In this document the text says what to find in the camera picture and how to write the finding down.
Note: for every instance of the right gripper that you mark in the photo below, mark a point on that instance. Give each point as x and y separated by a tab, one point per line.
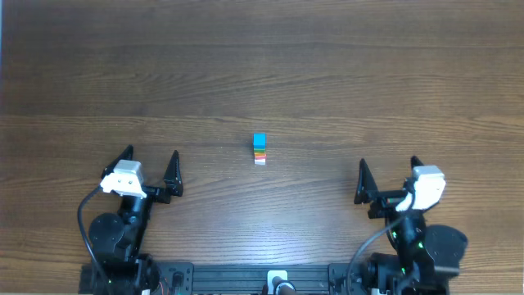
385	202

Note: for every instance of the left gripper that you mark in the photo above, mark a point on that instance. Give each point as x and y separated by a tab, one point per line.
157	194

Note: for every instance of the green cube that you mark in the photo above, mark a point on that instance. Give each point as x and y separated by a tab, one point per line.
260	150

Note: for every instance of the blue cube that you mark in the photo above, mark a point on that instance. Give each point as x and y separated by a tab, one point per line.
260	140

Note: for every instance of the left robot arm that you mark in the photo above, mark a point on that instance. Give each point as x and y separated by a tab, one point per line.
114	237

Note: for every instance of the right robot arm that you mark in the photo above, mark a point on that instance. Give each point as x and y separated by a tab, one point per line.
430	250

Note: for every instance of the white cube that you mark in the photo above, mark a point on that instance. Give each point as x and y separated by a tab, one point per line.
260	162

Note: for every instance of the red cube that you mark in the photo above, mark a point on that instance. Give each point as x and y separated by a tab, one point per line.
260	157

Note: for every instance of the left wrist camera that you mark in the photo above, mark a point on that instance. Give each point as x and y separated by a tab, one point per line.
123	180

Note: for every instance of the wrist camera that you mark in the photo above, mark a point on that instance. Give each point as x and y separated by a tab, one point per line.
425	186
123	180

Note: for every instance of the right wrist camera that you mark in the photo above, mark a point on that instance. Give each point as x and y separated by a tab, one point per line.
425	186

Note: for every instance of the mounting rail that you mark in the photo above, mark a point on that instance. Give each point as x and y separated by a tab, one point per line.
233	278

